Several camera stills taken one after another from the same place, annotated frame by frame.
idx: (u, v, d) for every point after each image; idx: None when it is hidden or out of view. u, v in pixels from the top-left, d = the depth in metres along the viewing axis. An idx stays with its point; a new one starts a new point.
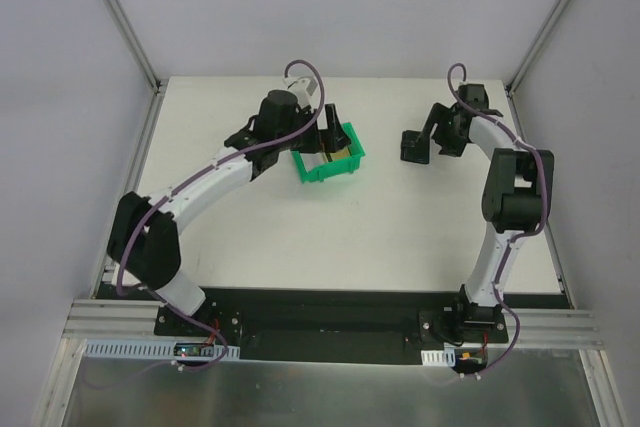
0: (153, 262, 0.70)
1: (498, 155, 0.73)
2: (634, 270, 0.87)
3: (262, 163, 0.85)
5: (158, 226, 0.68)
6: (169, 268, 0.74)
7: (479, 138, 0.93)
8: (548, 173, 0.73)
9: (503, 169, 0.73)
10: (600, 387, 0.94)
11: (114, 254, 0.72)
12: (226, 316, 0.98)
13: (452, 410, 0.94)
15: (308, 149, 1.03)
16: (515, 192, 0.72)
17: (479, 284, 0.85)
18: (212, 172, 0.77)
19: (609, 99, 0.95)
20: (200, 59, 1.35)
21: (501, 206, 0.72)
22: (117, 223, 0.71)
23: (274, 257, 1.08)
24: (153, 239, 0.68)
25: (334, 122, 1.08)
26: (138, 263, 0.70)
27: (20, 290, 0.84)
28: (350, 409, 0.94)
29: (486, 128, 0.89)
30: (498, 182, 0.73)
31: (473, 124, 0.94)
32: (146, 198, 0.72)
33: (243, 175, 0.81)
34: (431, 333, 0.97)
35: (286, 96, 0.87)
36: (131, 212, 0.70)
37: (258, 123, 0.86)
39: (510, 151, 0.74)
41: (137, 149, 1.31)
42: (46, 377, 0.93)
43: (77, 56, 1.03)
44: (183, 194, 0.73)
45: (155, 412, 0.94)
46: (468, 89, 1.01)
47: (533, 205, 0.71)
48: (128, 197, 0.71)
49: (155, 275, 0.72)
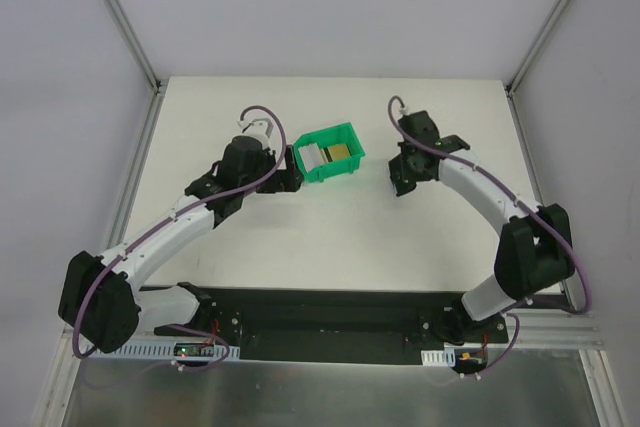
0: (109, 321, 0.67)
1: (513, 230, 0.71)
2: (634, 271, 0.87)
3: (225, 210, 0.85)
5: (112, 282, 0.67)
6: (128, 325, 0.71)
7: (454, 180, 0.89)
8: (561, 228, 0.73)
9: (523, 250, 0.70)
10: (600, 387, 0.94)
11: (66, 317, 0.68)
12: (226, 316, 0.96)
13: (450, 410, 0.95)
15: (268, 190, 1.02)
16: (535, 260, 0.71)
17: (486, 309, 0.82)
18: (170, 225, 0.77)
19: (609, 99, 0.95)
20: (200, 59, 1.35)
21: (528, 281, 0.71)
22: (68, 285, 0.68)
23: (274, 257, 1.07)
24: (108, 294, 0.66)
25: (292, 163, 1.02)
26: (94, 324, 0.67)
27: (19, 290, 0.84)
28: (349, 409, 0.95)
29: (467, 174, 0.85)
30: (520, 265, 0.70)
31: (442, 167, 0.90)
32: (99, 258, 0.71)
33: (207, 225, 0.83)
34: (430, 334, 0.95)
35: (250, 141, 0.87)
36: (84, 271, 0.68)
37: (221, 169, 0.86)
39: (523, 228, 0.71)
41: (136, 149, 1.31)
42: (45, 377, 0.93)
43: (77, 57, 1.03)
44: (139, 251, 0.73)
45: (156, 411, 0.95)
46: (412, 119, 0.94)
47: (555, 266, 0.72)
48: (79, 256, 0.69)
49: (112, 336, 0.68)
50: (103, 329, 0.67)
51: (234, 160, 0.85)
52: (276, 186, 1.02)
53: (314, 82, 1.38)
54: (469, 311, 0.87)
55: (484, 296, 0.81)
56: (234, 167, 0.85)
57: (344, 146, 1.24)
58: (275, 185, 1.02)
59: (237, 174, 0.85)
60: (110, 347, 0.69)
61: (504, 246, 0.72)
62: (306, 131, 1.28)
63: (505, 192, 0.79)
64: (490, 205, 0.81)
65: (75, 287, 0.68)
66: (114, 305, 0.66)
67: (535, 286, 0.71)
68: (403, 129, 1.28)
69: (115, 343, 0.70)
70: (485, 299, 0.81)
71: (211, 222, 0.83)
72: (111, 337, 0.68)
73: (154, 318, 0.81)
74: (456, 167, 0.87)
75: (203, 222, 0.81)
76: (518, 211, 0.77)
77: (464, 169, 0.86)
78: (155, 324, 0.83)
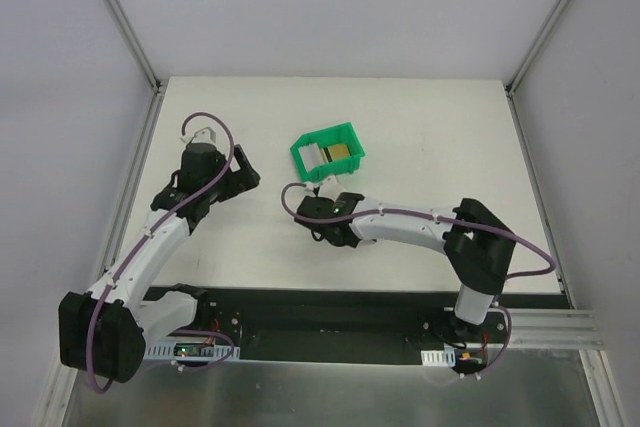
0: (117, 350, 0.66)
1: (454, 247, 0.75)
2: (634, 271, 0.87)
3: (196, 214, 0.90)
5: (111, 311, 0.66)
6: (137, 346, 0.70)
7: (372, 233, 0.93)
8: (482, 214, 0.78)
9: (467, 253, 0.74)
10: (600, 387, 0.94)
11: (74, 357, 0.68)
12: (225, 316, 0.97)
13: (451, 410, 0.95)
15: (230, 194, 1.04)
16: (484, 253, 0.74)
17: (482, 311, 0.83)
18: (145, 244, 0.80)
19: (610, 99, 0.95)
20: (200, 59, 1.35)
21: (493, 272, 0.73)
22: (66, 329, 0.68)
23: (275, 257, 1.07)
24: (109, 323, 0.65)
25: (244, 161, 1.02)
26: (107, 355, 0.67)
27: (18, 290, 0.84)
28: (349, 409, 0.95)
29: (380, 221, 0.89)
30: (474, 265, 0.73)
31: (358, 229, 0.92)
32: (89, 294, 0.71)
33: (181, 233, 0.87)
34: (430, 334, 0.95)
35: (204, 145, 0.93)
36: (78, 309, 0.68)
37: (182, 176, 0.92)
39: (452, 240, 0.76)
41: (136, 149, 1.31)
42: (45, 377, 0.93)
43: (77, 56, 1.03)
44: (127, 275, 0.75)
45: (156, 411, 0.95)
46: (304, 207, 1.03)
47: (503, 244, 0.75)
48: (69, 297, 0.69)
49: (125, 361, 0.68)
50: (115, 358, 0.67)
51: (192, 165, 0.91)
52: (235, 187, 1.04)
53: (315, 82, 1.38)
54: (468, 319, 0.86)
55: (473, 301, 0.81)
56: (193, 171, 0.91)
57: (344, 146, 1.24)
58: (234, 187, 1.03)
59: (198, 177, 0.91)
60: (126, 374, 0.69)
61: (457, 263, 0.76)
62: (305, 130, 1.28)
63: (421, 216, 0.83)
64: (416, 235, 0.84)
65: (75, 326, 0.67)
66: (118, 333, 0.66)
67: (502, 273, 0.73)
68: (403, 129, 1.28)
69: (131, 366, 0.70)
70: (477, 303, 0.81)
71: (187, 228, 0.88)
72: (125, 362, 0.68)
73: (159, 327, 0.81)
74: (367, 221, 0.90)
75: (178, 231, 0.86)
76: (444, 225, 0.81)
77: (374, 218, 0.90)
78: (162, 333, 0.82)
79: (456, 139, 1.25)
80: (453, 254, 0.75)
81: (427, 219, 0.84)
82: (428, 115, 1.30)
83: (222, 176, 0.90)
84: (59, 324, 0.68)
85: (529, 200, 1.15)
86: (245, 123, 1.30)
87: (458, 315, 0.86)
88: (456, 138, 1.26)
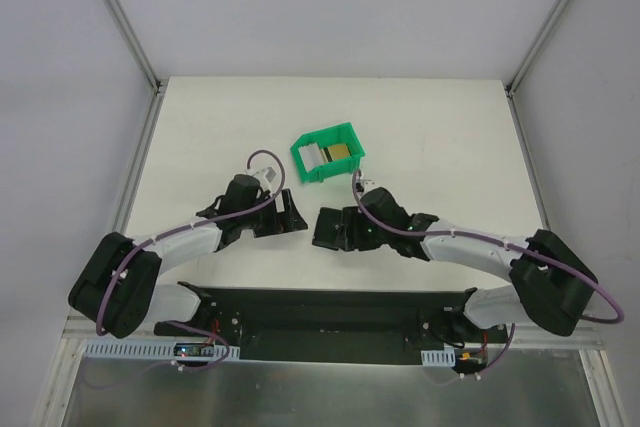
0: (132, 297, 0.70)
1: (522, 276, 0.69)
2: (634, 272, 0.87)
3: (228, 237, 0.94)
5: (149, 252, 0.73)
6: (143, 307, 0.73)
7: (443, 254, 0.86)
8: (560, 251, 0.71)
9: (542, 291, 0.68)
10: (600, 386, 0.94)
11: (80, 294, 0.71)
12: (226, 317, 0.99)
13: (450, 410, 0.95)
15: (267, 230, 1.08)
16: (559, 293, 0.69)
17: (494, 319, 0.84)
18: (189, 232, 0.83)
19: (608, 100, 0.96)
20: (200, 59, 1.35)
21: (565, 313, 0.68)
22: (96, 260, 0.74)
23: (274, 257, 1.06)
24: (144, 262, 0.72)
25: (289, 203, 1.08)
26: (117, 297, 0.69)
27: (18, 290, 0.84)
28: (349, 409, 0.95)
29: (451, 241, 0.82)
30: (548, 305, 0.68)
31: (427, 246, 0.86)
32: (130, 240, 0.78)
33: (212, 241, 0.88)
34: (430, 334, 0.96)
35: (252, 177, 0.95)
36: (116, 246, 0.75)
37: (224, 202, 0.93)
39: (526, 272, 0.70)
41: (136, 150, 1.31)
42: (46, 377, 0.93)
43: (77, 58, 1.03)
44: (166, 243, 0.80)
45: (156, 411, 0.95)
46: (377, 207, 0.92)
47: (581, 288, 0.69)
48: (111, 237, 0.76)
49: (131, 310, 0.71)
50: (124, 300, 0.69)
51: (235, 193, 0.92)
52: (275, 226, 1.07)
53: (315, 81, 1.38)
54: (476, 322, 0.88)
55: (496, 312, 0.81)
56: (234, 200, 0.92)
57: (344, 146, 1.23)
58: (274, 225, 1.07)
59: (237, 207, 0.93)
60: (122, 328, 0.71)
61: (524, 295, 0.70)
62: (305, 130, 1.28)
63: (490, 240, 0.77)
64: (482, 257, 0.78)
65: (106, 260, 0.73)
66: (143, 276, 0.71)
67: (575, 317, 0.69)
68: (404, 129, 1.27)
69: (127, 323, 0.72)
70: (495, 312, 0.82)
71: (218, 240, 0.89)
72: (128, 311, 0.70)
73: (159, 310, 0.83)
74: (439, 240, 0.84)
75: (209, 239, 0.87)
76: (512, 252, 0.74)
77: (445, 238, 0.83)
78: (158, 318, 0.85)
79: (456, 140, 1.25)
80: (517, 280, 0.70)
81: (497, 244, 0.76)
82: (427, 115, 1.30)
83: (257, 210, 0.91)
84: (93, 255, 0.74)
85: (530, 201, 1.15)
86: (244, 123, 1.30)
87: (466, 314, 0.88)
88: (456, 139, 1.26)
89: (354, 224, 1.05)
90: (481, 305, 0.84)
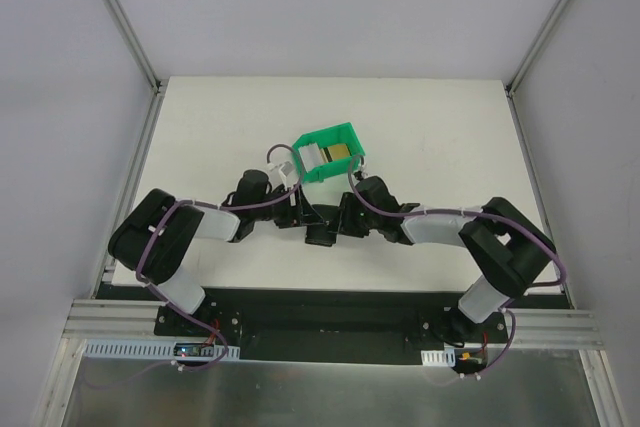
0: (170, 249, 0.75)
1: (471, 234, 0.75)
2: (633, 271, 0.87)
3: (242, 232, 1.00)
5: (189, 211, 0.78)
6: (182, 259, 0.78)
7: (423, 234, 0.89)
8: (513, 216, 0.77)
9: (493, 248, 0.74)
10: (600, 386, 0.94)
11: (120, 241, 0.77)
12: (226, 317, 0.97)
13: (450, 410, 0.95)
15: (283, 222, 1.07)
16: (512, 254, 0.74)
17: (487, 310, 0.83)
18: (217, 211, 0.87)
19: (609, 99, 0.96)
20: (201, 59, 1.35)
21: (518, 273, 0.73)
22: (139, 213, 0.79)
23: (273, 258, 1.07)
24: (185, 216, 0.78)
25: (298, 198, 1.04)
26: (162, 243, 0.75)
27: (18, 289, 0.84)
28: (349, 408, 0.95)
29: (426, 221, 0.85)
30: (498, 262, 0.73)
31: (408, 227, 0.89)
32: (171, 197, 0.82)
33: (230, 229, 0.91)
34: (430, 334, 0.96)
35: (260, 173, 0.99)
36: (159, 202, 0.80)
37: (236, 197, 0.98)
39: (478, 232, 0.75)
41: (136, 150, 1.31)
42: (46, 377, 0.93)
43: (78, 58, 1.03)
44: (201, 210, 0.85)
45: (155, 411, 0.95)
46: (369, 193, 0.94)
47: (537, 252, 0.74)
48: (155, 193, 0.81)
49: (171, 257, 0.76)
50: (166, 252, 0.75)
51: (247, 189, 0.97)
52: (288, 220, 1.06)
53: (315, 82, 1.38)
54: (470, 316, 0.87)
55: (485, 299, 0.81)
56: (247, 195, 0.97)
57: (344, 146, 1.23)
58: (286, 220, 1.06)
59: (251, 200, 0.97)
60: (159, 278, 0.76)
61: (478, 254, 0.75)
62: (305, 130, 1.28)
63: (448, 213, 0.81)
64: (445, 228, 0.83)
65: (150, 212, 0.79)
66: (183, 231, 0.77)
67: (527, 277, 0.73)
68: (403, 129, 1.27)
69: (167, 271, 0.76)
70: (486, 300, 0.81)
71: (235, 229, 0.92)
72: (168, 258, 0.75)
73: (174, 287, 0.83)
74: (415, 221, 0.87)
75: (229, 226, 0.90)
76: (468, 219, 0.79)
77: (421, 219, 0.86)
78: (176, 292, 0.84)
79: (456, 139, 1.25)
80: (469, 240, 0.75)
81: (455, 214, 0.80)
82: (427, 115, 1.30)
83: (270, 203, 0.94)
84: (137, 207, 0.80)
85: (530, 201, 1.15)
86: (244, 123, 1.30)
87: (461, 307, 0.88)
88: (456, 139, 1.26)
89: (349, 208, 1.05)
90: (468, 296, 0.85)
